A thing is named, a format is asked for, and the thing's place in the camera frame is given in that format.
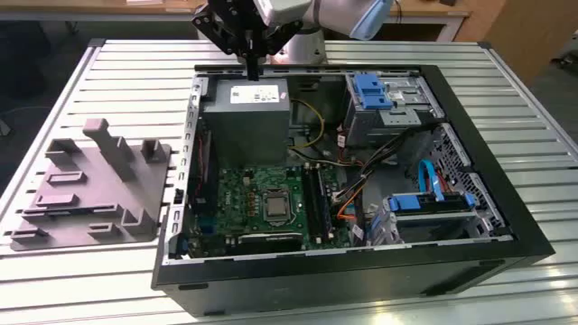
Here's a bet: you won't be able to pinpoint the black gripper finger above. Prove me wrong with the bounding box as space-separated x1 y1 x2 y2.
190 9 255 82
252 20 303 82

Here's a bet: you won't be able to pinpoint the blue plastic drive carrier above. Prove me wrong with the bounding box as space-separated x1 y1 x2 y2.
353 74 392 111

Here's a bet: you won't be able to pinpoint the grey power supply unit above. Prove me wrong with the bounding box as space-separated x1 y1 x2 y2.
200 79 289 167

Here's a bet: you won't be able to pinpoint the metal drive cage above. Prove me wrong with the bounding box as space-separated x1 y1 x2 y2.
344 72 445 145

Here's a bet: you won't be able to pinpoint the dark office chair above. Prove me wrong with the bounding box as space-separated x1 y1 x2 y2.
0 20 50 99

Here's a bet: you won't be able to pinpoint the CPU socket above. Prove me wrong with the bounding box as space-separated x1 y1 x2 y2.
260 189 295 228

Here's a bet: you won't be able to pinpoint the green motherboard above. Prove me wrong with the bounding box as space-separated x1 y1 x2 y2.
188 164 353 255

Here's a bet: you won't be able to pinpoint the silver CPU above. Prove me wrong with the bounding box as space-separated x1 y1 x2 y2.
264 198 288 217

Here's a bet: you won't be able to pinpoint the grey plastic parts rack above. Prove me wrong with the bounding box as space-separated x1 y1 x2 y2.
4 118 174 251

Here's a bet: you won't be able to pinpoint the wooden cabinet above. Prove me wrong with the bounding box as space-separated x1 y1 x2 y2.
464 0 578 85

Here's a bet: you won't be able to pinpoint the hard disk in blue carrier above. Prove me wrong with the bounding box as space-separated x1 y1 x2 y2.
387 192 475 216

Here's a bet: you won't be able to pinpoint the black graphics card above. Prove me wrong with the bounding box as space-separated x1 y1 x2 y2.
224 232 303 255

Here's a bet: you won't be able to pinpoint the metal disk bay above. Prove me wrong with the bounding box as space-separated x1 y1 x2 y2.
381 198 513 245

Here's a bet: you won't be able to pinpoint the grey chair base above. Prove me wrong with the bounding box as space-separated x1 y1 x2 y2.
550 40 578 68

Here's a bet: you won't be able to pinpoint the black open PC case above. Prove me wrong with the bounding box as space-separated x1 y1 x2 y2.
149 64 556 318

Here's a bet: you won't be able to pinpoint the wooden desk white frame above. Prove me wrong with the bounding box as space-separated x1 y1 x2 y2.
0 0 473 41

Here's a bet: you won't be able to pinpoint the yellow wire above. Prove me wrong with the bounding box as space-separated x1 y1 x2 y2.
288 97 325 150

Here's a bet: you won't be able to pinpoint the thin red wire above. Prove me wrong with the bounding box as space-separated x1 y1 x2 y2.
186 130 213 209

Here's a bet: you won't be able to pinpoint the black wire bundle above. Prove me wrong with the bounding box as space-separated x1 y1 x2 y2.
333 123 441 204

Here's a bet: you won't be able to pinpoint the orange wires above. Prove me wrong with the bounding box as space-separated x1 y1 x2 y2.
336 199 361 221

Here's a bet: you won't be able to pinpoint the blue SATA wire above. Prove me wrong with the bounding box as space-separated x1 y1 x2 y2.
417 158 445 202

